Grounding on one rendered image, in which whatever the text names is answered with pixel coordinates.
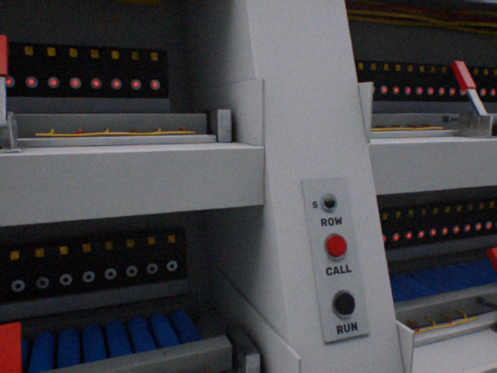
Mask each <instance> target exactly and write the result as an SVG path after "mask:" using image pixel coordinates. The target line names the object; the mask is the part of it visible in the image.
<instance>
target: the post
mask: <svg viewBox="0 0 497 373"><path fill-rule="evenodd" d="M180 11H181V18H182V25H183V39H184V47H185V54H186V67H187V74H188V82H189V95H190V102H191V110H192V114H195V90H201V89H205V88H210V87H218V86H223V85H227V84H236V83H240V82H245V81H253V80H257V79H262V78H263V79H265V80H266V85H265V146H264V147H265V181H264V204H263V205H255V206H238V207H229V208H220V209H203V210H202V215H203V228H204V235H205V242H206V256H207V264H208V271H209V284H210V292H211V299H212V311H213V312H214V268H215V267H217V268H218V269H219V270H220V271H221V272H222V273H223V274H224V275H225V276H226V278H227V279H228V280H229V281H230V282H231V283H232V284H233V285H234V286H235V287H236V289H237V290H238V291H239V292H240V293H241V294H242V295H243V296H244V297H245V298H246V300H247V301H248V302H249V303H250V304H251V305H252V306H253V307H254V308H255V309H256V310H257V311H258V312H259V313H260V314H261V315H262V316H263V317H264V318H265V319H266V320H267V321H268V323H269V324H270V325H271V326H272V327H273V328H274V329H275V330H276V331H277V332H278V334H279V335H280V336H281V337H282V338H283V339H284V340H285V341H286V342H287V343H288V344H289V346H290V347H291V348H292V349H293V350H294V351H295V352H296V353H297V354H298V355H299V356H300V357H301V358H302V372H301V373H405V372H404V367H403V362H402V353H401V349H400V344H399V336H398V330H397V325H396V317H395V312H394V307H393V298H392V294H391V285H390V280H389V275H388V267H387V262H386V257H385V248H384V244H383V239H382V230H381V225H380V220H379V211H378V206H377V202H376V193H375V188H374V183H373V175H372V170H371V161H370V156H369V151H368V142H367V138H366V133H365V125H364V119H363V114H362V106H361V101H360V97H359V88H358V83H357V78H356V69H355V64H354V56H353V51H352V46H351V37H350V33H349V28H348V19H347V14H346V9H345V0H180ZM339 176H346V177H347V182H348V191H349V196H350V201H351V211H352V215H353V221H354V230H355V235H356V244H357V249H358V254H359V263H360V269H361V273H362V283H363V288H364V293H365V302H366V307H367V313H368V322H369V326H370V333H367V334H363V335H357V336H354V337H348V338H344V339H341V340H335V341H331V342H327V343H325V342H324V338H323V332H322V322H321V317H320V306H319V301H318V295H317V285H316V279H315V274H314V264H313V258H312V252H311V242H310V237H309V231H308V221H307V215H306V209H305V199H304V194H303V188H302V179H304V178H327V177H339Z"/></svg>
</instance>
